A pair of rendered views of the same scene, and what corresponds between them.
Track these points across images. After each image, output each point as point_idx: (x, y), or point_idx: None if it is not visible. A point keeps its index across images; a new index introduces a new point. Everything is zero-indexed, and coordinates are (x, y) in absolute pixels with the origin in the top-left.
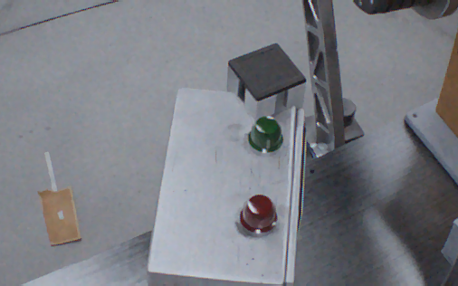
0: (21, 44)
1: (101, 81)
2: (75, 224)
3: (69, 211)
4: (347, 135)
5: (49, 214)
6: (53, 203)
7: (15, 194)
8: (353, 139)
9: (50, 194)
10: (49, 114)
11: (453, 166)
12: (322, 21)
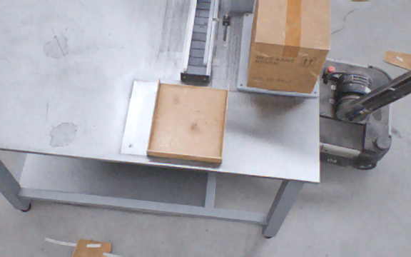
0: None
1: None
2: (392, 62)
3: (400, 63)
4: (367, 140)
5: (402, 55)
6: (407, 59)
7: None
8: (364, 143)
9: None
10: None
11: None
12: (406, 71)
